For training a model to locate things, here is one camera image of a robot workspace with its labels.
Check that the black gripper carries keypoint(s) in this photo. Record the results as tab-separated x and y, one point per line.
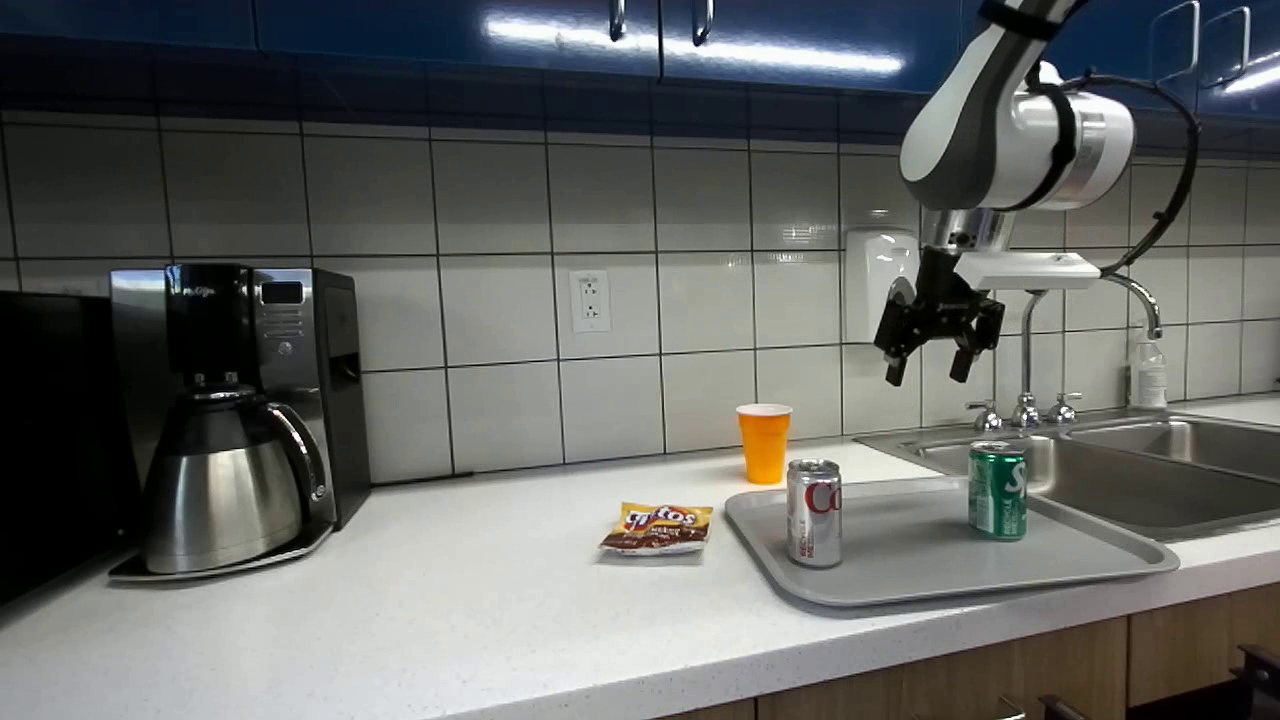
942	312

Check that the green soda can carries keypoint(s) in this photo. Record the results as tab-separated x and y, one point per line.
998	491

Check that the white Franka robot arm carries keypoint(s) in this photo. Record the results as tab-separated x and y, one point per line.
1013	133

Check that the grey plastic tray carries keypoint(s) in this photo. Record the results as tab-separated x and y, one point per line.
905	547

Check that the silver soda can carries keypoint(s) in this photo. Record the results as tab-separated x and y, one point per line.
813	515

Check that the chrome gooseneck faucet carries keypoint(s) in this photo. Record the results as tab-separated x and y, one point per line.
1028	360

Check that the orange plastic cup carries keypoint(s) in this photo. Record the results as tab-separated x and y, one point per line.
766	447

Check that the clear soap bottle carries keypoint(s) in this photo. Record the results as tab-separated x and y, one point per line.
1148	376

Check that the stainless steel sink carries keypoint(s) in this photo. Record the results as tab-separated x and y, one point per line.
1172	475

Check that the yellow snack bag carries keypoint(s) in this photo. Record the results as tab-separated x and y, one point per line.
656	531

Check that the wooden base cabinets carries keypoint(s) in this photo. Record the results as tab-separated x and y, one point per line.
1065	666

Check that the black steel coffee maker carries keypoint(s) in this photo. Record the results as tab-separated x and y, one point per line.
285	346

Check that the stainless steel carafe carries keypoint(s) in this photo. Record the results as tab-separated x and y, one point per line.
227	494

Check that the black microwave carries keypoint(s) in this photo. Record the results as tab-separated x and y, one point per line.
55	440

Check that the white wall soap dispenser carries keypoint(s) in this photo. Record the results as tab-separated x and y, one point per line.
875	272

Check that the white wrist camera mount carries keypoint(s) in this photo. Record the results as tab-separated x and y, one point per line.
1041	270

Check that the white wall outlet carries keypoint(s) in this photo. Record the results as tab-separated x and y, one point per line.
590	300

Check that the blue wall cabinets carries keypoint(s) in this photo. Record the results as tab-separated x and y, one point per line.
465	43

